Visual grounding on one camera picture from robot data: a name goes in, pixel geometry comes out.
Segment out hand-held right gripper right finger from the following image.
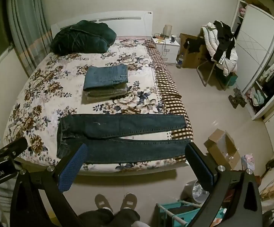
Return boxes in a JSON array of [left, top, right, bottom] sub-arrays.
[[185, 142, 262, 227]]

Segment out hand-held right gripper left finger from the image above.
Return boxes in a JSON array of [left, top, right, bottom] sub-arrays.
[[10, 143, 88, 227]]

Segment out dark blue jeans pants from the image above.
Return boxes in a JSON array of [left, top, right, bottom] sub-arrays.
[[56, 113, 192, 165]]

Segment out folded olive pants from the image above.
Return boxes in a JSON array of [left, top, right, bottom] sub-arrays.
[[84, 84, 128, 100]]

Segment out black striped track pants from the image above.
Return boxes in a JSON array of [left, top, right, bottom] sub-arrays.
[[213, 21, 237, 64]]

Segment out silver trash bin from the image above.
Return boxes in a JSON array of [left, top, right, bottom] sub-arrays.
[[181, 180, 209, 204]]

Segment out open small cardboard box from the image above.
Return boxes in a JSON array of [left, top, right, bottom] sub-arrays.
[[203, 128, 241, 171]]

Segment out person's left shoe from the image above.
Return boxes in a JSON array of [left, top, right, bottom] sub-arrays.
[[94, 194, 114, 212]]

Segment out person's shoe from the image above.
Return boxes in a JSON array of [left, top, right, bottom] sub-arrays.
[[94, 194, 114, 212], [120, 193, 138, 210]]

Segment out pink printed bag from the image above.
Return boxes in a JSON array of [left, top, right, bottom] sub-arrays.
[[241, 154, 255, 171]]

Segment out teal storage rack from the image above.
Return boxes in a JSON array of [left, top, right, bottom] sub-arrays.
[[156, 200, 227, 227]]

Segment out person's legs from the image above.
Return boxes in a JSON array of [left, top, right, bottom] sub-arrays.
[[78, 208, 140, 227]]

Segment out person's right shoe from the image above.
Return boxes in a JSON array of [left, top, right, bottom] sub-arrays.
[[120, 193, 138, 210]]

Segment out bed with floral cover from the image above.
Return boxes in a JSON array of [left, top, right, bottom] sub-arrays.
[[3, 38, 194, 172]]

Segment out pair of dark shoes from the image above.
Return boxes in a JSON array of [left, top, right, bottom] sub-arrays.
[[229, 87, 247, 109]]

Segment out brown checkered bed sheet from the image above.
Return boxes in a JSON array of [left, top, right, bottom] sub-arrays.
[[144, 39, 194, 163]]

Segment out metal folding chair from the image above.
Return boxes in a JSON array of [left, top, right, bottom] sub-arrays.
[[197, 26, 227, 87]]

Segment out folded pastel clothes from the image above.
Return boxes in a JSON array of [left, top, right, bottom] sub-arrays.
[[246, 87, 268, 107]]

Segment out green storage box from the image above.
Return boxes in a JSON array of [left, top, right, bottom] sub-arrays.
[[218, 72, 238, 88]]

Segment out folded light blue jeans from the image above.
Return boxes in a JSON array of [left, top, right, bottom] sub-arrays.
[[83, 64, 129, 91]]

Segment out large brown cardboard box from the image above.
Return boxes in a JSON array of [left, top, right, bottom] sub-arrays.
[[179, 33, 209, 69]]

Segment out white nightstand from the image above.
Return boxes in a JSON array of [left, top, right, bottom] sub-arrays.
[[151, 36, 181, 64]]

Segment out grey-green curtain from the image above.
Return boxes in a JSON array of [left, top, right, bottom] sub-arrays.
[[6, 0, 53, 77]]

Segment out black garment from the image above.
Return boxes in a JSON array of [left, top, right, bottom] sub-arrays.
[[183, 38, 206, 54]]

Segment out chair piled with jackets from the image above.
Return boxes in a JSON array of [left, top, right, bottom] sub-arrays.
[[203, 22, 238, 76]]

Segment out dark green quilt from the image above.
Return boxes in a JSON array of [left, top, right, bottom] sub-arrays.
[[50, 20, 117, 54]]

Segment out white wardrobe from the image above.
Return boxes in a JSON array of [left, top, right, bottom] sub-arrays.
[[230, 0, 274, 121]]

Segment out beige table lamp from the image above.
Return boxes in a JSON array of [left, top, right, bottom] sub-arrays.
[[164, 24, 173, 39]]

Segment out white bed headboard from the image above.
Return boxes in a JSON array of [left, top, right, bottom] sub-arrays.
[[50, 10, 154, 40]]

